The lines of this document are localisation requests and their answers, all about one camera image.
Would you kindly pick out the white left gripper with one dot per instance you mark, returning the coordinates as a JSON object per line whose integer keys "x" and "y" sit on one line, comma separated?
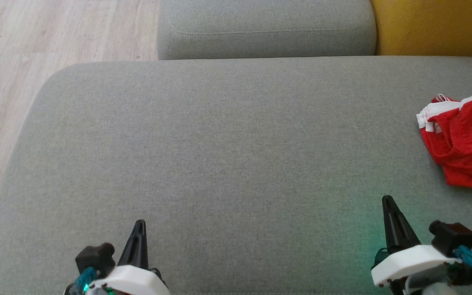
{"x": 133, "y": 280}

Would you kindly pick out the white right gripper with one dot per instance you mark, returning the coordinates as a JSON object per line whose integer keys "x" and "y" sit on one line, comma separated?
{"x": 412, "y": 262}

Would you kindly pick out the red mesh shorts white trim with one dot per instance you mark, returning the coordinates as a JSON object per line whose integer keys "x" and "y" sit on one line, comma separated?
{"x": 469, "y": 143}

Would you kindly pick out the grey sofa seat cushion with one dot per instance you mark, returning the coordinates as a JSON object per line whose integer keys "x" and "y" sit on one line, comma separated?
{"x": 219, "y": 164}

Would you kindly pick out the yellow sofa cushion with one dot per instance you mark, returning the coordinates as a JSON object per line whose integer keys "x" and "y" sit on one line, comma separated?
{"x": 436, "y": 24}

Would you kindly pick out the grey sofa back cushion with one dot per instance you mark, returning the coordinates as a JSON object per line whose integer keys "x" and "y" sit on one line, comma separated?
{"x": 268, "y": 20}

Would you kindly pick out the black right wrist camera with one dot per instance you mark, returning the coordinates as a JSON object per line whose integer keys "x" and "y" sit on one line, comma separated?
{"x": 453, "y": 237}

